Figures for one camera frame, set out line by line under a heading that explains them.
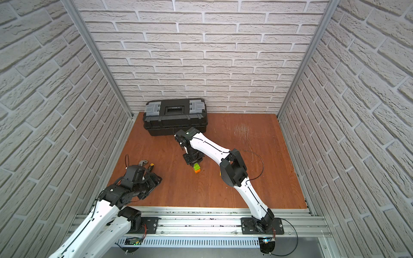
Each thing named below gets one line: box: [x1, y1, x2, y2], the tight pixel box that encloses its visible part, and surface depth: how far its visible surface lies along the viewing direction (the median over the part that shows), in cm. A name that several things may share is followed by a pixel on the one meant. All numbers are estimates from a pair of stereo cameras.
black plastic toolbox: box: [143, 98, 209, 136], surface depth 100 cm
